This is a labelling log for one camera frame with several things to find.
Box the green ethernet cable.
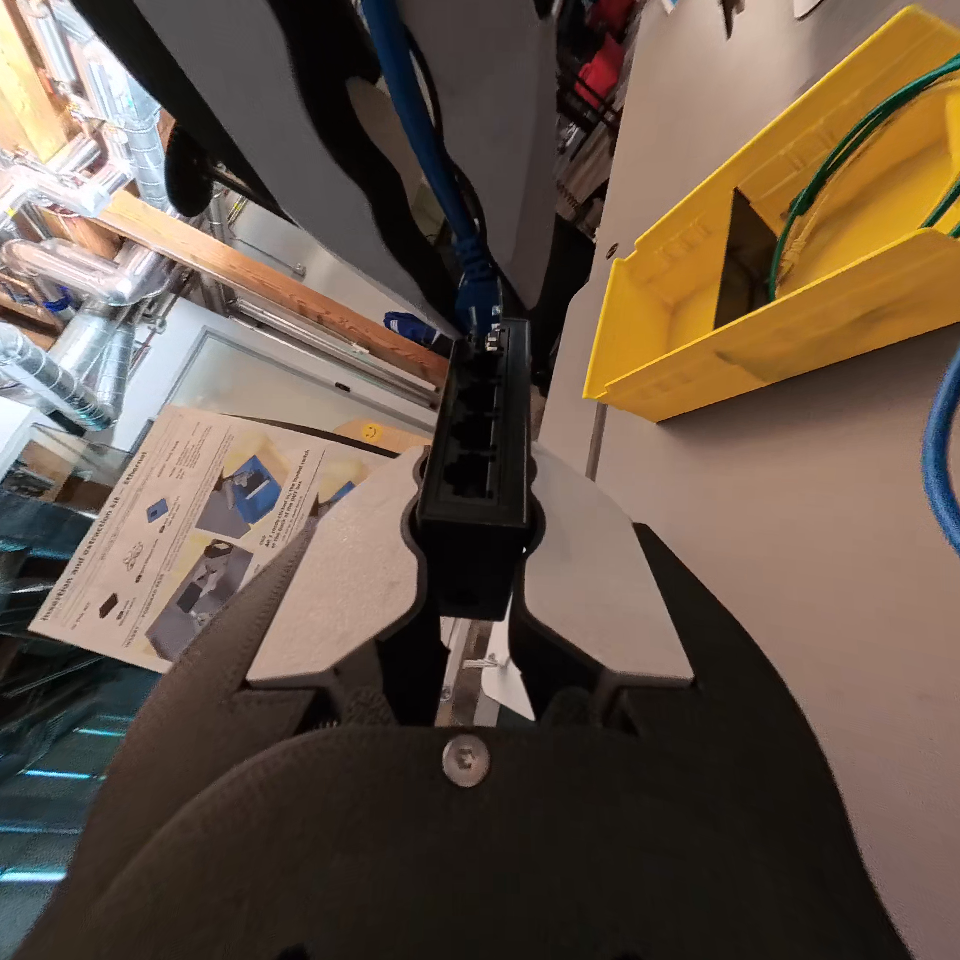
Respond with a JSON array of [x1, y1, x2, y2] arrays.
[[768, 60, 960, 301]]

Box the white door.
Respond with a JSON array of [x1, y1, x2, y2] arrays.
[[123, 296, 444, 468]]

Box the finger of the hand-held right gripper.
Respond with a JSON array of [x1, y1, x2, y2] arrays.
[[135, 0, 464, 342], [396, 0, 561, 310]]

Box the black floor lamp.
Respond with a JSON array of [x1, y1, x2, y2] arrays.
[[165, 123, 216, 216]]

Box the blue ethernet cable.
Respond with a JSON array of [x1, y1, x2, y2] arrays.
[[362, 0, 960, 558]]

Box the wooden pillar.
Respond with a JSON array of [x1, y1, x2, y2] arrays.
[[97, 191, 453, 389]]

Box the insulated silver pipes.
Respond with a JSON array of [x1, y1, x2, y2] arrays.
[[0, 0, 198, 434]]

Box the instruction poster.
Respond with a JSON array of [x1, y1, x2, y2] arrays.
[[28, 405, 393, 674]]

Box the wooden display board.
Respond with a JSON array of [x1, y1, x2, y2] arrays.
[[330, 418, 435, 460]]

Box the black network switch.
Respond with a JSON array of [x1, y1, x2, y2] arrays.
[[416, 318, 535, 624]]

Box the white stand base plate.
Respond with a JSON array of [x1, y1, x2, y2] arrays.
[[465, 621, 537, 723]]

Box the red plastic bin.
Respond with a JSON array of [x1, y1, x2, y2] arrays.
[[576, 33, 629, 114]]

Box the yellow plastic bin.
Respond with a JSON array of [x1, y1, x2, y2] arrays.
[[583, 3, 960, 423]]

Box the blue jacket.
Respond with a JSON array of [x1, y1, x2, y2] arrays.
[[384, 311, 438, 349]]

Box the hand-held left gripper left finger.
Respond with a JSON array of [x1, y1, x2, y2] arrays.
[[246, 447, 441, 726]]

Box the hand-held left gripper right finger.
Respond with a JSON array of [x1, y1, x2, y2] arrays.
[[513, 442, 694, 726]]

